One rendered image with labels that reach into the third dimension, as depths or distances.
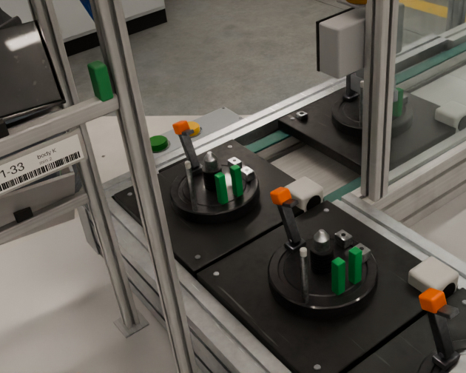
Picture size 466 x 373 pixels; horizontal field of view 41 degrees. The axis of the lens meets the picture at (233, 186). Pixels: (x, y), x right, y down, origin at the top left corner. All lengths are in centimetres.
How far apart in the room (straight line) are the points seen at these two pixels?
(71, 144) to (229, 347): 34
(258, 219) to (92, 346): 30
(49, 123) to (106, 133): 90
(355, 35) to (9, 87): 46
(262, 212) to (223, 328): 22
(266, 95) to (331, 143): 225
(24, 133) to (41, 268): 59
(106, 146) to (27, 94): 82
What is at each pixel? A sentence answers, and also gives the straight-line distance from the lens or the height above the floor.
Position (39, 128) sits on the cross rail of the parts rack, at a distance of 54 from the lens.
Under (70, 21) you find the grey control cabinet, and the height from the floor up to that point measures 22.
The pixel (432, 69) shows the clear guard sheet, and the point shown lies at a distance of 97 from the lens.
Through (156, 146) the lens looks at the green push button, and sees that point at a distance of 113.
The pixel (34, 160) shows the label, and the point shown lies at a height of 128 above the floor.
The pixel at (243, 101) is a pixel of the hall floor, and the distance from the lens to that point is 328.
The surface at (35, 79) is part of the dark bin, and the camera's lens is 57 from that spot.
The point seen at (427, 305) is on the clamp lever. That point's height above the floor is 106.
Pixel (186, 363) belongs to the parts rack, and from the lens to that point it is 79.
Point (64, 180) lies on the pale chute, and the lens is 71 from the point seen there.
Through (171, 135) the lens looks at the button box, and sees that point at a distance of 118.
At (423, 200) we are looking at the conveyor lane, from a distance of 108.
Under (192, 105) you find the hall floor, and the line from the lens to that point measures 331.
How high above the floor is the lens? 155
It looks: 36 degrees down
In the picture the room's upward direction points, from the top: 7 degrees counter-clockwise
